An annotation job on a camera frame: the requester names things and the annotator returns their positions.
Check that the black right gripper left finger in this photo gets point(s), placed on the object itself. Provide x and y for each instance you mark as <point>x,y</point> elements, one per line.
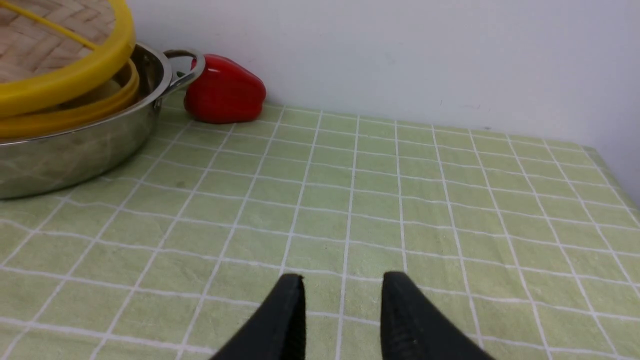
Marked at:
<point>277,330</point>

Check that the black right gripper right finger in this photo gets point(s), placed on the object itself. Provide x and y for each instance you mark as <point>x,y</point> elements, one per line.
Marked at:
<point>413,328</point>

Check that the bamboo steamer basket yellow rim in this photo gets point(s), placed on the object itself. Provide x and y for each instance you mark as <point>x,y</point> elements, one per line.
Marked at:
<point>111,97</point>

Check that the woven bamboo steamer lid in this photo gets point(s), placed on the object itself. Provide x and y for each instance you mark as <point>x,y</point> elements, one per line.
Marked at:
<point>53,51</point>

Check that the stainless steel pot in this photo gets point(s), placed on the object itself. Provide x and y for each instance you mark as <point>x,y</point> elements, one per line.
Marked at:
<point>31,166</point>

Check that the green checkered tablecloth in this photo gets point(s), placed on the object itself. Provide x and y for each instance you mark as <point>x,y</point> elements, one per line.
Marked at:
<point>528,245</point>

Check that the red bell pepper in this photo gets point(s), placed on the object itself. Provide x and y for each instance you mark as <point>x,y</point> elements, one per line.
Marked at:
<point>225,93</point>

